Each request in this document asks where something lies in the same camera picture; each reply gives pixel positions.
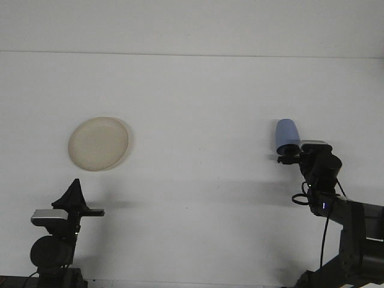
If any dark brown robot platform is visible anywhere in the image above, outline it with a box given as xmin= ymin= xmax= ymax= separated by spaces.
xmin=0 ymin=274 xmax=40 ymax=288

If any pale blue cup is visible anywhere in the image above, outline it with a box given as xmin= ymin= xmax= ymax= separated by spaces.
xmin=275 ymin=118 xmax=302 ymax=150

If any pale round plate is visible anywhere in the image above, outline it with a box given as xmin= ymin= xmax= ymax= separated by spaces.
xmin=68 ymin=116 xmax=130 ymax=172

